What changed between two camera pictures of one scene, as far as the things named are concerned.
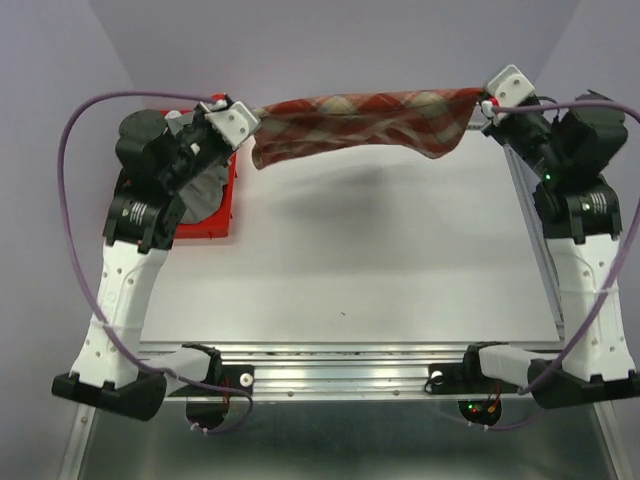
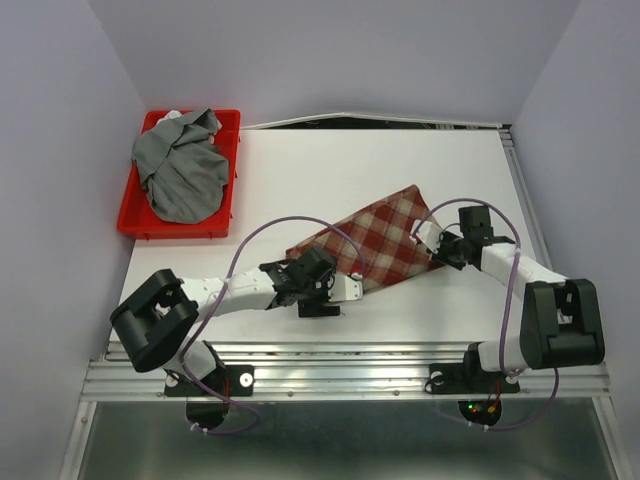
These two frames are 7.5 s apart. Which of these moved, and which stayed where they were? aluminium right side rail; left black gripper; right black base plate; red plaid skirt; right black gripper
Moved: right black gripper; red plaid skirt; left black gripper
Stayed: right black base plate; aluminium right side rail
